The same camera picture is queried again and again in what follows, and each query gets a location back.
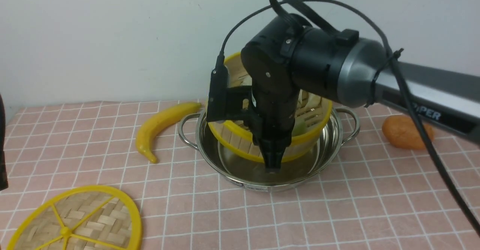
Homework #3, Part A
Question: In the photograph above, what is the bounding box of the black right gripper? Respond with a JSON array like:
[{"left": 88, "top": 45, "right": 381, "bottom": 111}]
[{"left": 246, "top": 78, "right": 300, "bottom": 172}]

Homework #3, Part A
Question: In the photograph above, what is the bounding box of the yellow rimmed bamboo steamer basket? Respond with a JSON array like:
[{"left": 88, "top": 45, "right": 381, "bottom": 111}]
[{"left": 208, "top": 52, "right": 333, "bottom": 163}]

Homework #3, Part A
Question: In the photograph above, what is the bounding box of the yellow woven bamboo steamer lid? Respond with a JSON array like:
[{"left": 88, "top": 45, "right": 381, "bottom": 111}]
[{"left": 6, "top": 185, "right": 143, "bottom": 250}]

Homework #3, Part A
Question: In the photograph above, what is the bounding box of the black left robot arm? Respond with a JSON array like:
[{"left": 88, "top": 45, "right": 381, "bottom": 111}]
[{"left": 0, "top": 96, "right": 9, "bottom": 191}]

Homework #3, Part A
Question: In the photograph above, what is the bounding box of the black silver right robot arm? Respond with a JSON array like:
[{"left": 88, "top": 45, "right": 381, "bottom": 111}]
[{"left": 240, "top": 16, "right": 480, "bottom": 172}]

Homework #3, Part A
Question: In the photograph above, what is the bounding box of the stainless steel pot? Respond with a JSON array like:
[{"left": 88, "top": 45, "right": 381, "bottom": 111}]
[{"left": 177, "top": 108, "right": 360, "bottom": 192}]

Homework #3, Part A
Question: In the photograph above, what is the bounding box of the green toy dumpling right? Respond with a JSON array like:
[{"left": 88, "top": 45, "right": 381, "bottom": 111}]
[{"left": 291, "top": 117, "right": 308, "bottom": 137}]

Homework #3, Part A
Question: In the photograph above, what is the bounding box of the yellow plastic banana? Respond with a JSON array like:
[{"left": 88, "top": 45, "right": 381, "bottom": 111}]
[{"left": 135, "top": 102, "right": 202, "bottom": 163}]

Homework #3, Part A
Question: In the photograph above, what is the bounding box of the orange toy potato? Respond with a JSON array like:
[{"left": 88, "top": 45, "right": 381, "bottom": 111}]
[{"left": 382, "top": 115, "right": 426, "bottom": 150}]

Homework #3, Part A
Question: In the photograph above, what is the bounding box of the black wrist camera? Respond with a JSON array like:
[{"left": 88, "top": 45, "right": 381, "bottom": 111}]
[{"left": 206, "top": 64, "right": 252, "bottom": 123}]

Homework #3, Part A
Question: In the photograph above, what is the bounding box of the black camera cable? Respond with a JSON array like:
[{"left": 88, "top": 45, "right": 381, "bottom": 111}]
[{"left": 217, "top": 0, "right": 480, "bottom": 235}]

